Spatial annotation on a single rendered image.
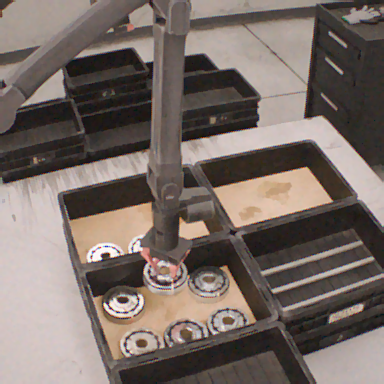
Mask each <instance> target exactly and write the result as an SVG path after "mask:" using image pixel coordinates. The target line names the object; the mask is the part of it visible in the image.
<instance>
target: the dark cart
mask: <svg viewBox="0 0 384 384"><path fill-rule="evenodd" d="M364 5H366V6H367V7H368V9H367V10H370V9H371V8H375V11H378V10H380V7H384V0H348V1H347V0H342V1H337V2H326V3H316V11H315V16H314V17H315V21H314V27H313V30H314V32H313V37H312V47H311V52H310V53H311V58H310V63H309V67H310V68H309V74H308V85H307V90H306V92H307V96H306V101H305V112H304V118H303V119H305V118H314V117H317V116H321V115H323V116H324V117H325V118H326V119H327V121H328V122H329V123H330V124H331V125H332V126H333V127H334V128H335V129H336V130H337V131H338V132H339V133H340V134H341V136H342V137H343V138H344V139H345V140H346V141H347V142H348V143H349V144H350V145H351V146H352V147H353V150H354V151H355V152H356V153H358V155H359V156H360V157H361V158H362V159H363V161H364V162H365V163H366V164H368V166H369V167H370V166H373V165H380V164H383V163H384V20H378V22H377V23H353V24H348V23H347V22H345V21H344V20H342V18H341V17H343V16H346V15H351V14H350V11H351V10H352V9H353V8H358V11H360V10H361V9H363V6H364ZM367 10H365V11H367Z"/></svg>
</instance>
